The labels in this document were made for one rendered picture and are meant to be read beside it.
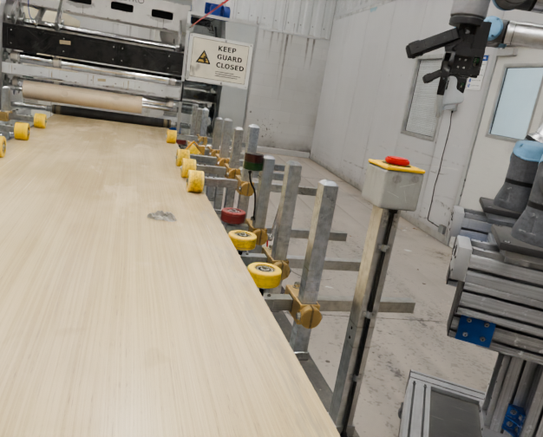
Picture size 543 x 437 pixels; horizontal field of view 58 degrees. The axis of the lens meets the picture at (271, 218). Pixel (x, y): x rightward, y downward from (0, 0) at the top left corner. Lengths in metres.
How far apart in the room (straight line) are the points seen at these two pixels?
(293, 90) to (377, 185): 9.62
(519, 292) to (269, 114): 9.19
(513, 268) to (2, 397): 1.13
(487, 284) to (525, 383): 0.49
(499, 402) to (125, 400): 1.34
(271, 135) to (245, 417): 9.81
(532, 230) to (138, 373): 1.01
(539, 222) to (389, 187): 0.63
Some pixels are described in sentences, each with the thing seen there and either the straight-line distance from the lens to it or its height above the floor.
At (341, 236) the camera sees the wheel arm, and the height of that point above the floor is 0.85.
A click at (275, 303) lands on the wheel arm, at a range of 1.17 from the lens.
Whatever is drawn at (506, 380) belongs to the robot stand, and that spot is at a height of 0.55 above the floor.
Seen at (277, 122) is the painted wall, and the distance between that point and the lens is 10.37.
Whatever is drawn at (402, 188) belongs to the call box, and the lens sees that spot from 0.81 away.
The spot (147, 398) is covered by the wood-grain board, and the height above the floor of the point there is 0.90.
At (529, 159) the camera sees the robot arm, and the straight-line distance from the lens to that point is 1.84.
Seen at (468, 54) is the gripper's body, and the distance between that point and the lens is 1.17.
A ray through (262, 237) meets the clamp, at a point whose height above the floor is 0.85.
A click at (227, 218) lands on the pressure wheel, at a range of 1.58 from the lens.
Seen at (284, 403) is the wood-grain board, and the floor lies 0.90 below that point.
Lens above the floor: 1.31
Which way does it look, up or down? 15 degrees down
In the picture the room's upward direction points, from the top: 9 degrees clockwise
